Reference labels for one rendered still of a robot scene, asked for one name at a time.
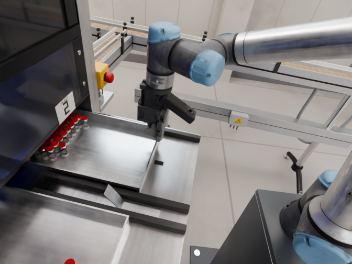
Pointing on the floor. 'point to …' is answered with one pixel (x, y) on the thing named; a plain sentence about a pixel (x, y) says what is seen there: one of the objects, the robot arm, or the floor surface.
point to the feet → (296, 172)
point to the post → (88, 53)
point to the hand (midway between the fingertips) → (161, 139)
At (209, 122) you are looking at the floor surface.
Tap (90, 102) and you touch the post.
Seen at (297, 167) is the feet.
